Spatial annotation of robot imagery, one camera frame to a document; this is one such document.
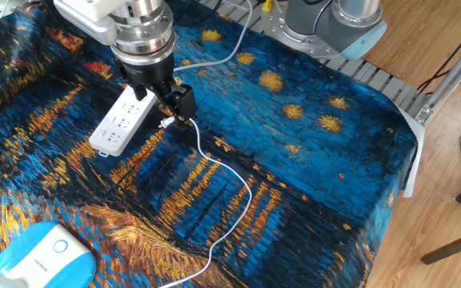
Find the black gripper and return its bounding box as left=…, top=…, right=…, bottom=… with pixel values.
left=114, top=51, right=198, bottom=123

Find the white lamp power cord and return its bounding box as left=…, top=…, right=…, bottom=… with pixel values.
left=157, top=115, right=254, bottom=288

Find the white power strip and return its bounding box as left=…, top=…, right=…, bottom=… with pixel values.
left=89, top=86, right=158, bottom=158

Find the blue white desk lamp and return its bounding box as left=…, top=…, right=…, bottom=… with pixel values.
left=0, top=221, right=97, bottom=288

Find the silver robot mounting plate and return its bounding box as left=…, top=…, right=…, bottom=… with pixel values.
left=260, top=0, right=351, bottom=61

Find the starry night painting tablecloth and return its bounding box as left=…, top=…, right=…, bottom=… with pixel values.
left=0, top=0, right=419, bottom=288

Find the white power strip cable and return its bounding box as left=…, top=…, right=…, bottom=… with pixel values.
left=173, top=0, right=255, bottom=73

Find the white wrist mount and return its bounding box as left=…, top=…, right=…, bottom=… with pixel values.
left=53, top=0, right=130, bottom=46

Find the aluminium profile post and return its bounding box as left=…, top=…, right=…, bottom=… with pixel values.
left=414, top=24, right=461, bottom=128

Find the black floor cable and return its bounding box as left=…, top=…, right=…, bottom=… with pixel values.
left=416, top=14, right=461, bottom=95

